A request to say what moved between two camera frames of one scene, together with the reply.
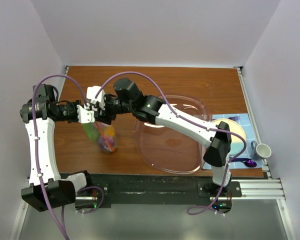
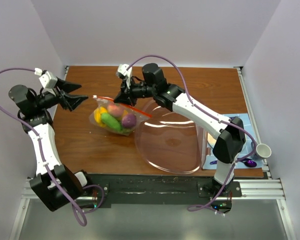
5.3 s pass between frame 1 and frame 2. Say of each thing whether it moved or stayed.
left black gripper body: moved
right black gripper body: moved
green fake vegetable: moved
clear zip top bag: moved
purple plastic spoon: stayed
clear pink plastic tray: stayed
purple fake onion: moved
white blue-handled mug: stayed
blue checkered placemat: stayed
